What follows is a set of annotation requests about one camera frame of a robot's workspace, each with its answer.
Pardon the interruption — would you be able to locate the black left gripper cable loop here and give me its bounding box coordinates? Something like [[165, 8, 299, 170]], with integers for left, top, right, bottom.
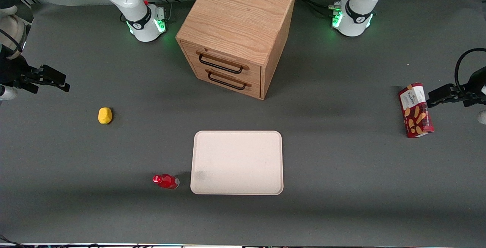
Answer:
[[454, 48, 486, 93]]

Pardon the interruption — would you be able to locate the wooden two-drawer cabinet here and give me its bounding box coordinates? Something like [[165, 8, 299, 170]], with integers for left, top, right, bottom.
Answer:
[[175, 0, 297, 101]]

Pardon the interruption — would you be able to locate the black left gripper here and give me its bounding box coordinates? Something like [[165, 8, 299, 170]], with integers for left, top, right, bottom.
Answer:
[[427, 67, 486, 108]]

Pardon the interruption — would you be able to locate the beige plastic tray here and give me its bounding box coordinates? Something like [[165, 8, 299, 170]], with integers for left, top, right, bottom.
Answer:
[[190, 130, 284, 196]]

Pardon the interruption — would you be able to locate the black right base cable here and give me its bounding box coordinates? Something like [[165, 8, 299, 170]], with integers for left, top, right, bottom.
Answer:
[[144, 0, 182, 24]]

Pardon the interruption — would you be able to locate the red shortbread cookie box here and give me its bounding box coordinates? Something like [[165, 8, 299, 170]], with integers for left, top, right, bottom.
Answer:
[[398, 82, 435, 138]]

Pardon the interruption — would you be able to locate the red coke bottle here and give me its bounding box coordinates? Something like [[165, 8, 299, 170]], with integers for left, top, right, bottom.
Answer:
[[153, 174, 180, 190]]

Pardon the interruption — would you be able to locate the black drawer handle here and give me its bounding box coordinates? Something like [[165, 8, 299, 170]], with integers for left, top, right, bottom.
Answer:
[[196, 51, 250, 74], [205, 70, 252, 90]]

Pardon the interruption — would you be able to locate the wooden drawer front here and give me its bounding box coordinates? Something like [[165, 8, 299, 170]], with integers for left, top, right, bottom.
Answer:
[[189, 61, 262, 99], [180, 41, 262, 83]]

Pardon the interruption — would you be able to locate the yellow toy lemon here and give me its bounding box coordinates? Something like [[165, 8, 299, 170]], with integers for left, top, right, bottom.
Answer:
[[98, 107, 113, 125]]

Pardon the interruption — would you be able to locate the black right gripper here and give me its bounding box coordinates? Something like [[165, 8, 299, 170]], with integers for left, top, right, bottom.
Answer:
[[0, 55, 71, 94]]

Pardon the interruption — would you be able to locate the black base cable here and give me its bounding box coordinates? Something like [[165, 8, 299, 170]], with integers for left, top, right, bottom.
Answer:
[[295, 0, 335, 17], [144, 0, 182, 24]]

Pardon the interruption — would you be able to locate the black left base cable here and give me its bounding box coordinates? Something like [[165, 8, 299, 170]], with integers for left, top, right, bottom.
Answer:
[[295, 0, 335, 17]]

